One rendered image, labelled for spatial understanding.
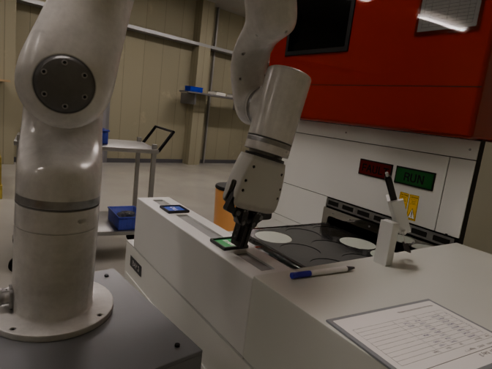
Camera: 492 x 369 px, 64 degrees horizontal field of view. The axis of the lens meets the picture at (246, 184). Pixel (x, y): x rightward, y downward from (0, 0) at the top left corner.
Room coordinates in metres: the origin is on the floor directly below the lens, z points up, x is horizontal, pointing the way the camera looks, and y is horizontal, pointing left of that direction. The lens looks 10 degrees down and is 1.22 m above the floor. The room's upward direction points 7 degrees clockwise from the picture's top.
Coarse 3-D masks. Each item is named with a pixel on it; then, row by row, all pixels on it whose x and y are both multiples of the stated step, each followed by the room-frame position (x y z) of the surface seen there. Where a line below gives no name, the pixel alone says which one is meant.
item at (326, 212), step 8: (328, 208) 1.30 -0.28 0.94; (328, 216) 1.30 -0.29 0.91; (336, 216) 1.27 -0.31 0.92; (344, 216) 1.24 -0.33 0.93; (352, 216) 1.22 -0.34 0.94; (352, 224) 1.21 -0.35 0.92; (360, 224) 1.19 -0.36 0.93; (368, 224) 1.16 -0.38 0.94; (376, 224) 1.15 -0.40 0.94; (376, 232) 1.14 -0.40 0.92; (400, 240) 1.07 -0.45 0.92; (408, 240) 1.05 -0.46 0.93; (416, 240) 1.03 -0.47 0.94; (424, 240) 1.03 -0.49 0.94
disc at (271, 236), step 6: (258, 234) 1.04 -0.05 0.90; (264, 234) 1.05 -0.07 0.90; (270, 234) 1.05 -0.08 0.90; (276, 234) 1.06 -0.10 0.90; (282, 234) 1.07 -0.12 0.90; (264, 240) 1.00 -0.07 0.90; (270, 240) 1.00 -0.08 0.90; (276, 240) 1.01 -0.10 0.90; (282, 240) 1.01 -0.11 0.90; (288, 240) 1.02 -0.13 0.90
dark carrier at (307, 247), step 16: (304, 240) 1.04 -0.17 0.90; (320, 240) 1.06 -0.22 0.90; (336, 240) 1.07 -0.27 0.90; (368, 240) 1.11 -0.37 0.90; (288, 256) 0.89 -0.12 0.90; (304, 256) 0.91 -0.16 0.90; (320, 256) 0.92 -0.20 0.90; (336, 256) 0.93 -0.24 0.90; (352, 256) 0.95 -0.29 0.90; (368, 256) 0.97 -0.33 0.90
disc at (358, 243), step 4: (340, 240) 1.08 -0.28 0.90; (344, 240) 1.08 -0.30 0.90; (348, 240) 1.09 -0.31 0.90; (352, 240) 1.09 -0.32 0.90; (356, 240) 1.10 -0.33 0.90; (360, 240) 1.10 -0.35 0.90; (364, 240) 1.11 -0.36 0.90; (348, 244) 1.05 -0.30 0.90; (352, 244) 1.06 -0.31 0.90; (356, 244) 1.06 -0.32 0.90; (360, 244) 1.07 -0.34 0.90; (364, 244) 1.07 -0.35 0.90; (368, 244) 1.08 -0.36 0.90; (372, 244) 1.08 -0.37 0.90; (360, 248) 1.03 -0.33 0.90; (364, 248) 1.03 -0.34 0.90; (368, 248) 1.03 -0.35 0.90; (372, 248) 1.04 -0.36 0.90
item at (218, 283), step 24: (144, 216) 0.99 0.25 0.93; (168, 216) 0.90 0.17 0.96; (192, 216) 0.93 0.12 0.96; (144, 240) 0.98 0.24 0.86; (168, 240) 0.86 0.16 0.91; (192, 240) 0.77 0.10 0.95; (168, 264) 0.86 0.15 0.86; (192, 264) 0.77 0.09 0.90; (216, 264) 0.69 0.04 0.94; (240, 264) 0.65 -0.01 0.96; (264, 264) 0.68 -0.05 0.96; (192, 288) 0.76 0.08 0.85; (216, 288) 0.68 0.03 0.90; (240, 288) 0.62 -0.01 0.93; (216, 312) 0.68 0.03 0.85; (240, 312) 0.62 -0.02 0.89; (240, 336) 0.61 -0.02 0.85
